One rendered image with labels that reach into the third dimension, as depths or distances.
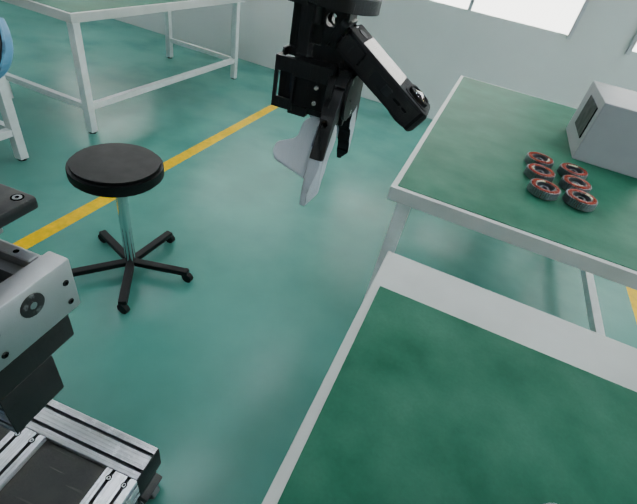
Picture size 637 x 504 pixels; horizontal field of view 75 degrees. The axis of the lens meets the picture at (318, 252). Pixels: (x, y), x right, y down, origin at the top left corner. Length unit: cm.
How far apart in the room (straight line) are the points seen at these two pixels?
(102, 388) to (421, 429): 121
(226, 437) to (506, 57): 391
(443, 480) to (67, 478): 94
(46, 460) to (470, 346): 110
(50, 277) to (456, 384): 71
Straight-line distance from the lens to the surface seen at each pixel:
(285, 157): 45
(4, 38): 74
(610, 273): 154
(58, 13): 310
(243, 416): 160
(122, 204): 185
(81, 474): 134
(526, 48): 446
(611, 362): 116
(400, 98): 44
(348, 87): 44
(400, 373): 85
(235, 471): 152
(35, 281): 63
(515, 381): 96
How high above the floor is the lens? 140
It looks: 38 degrees down
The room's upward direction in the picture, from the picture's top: 12 degrees clockwise
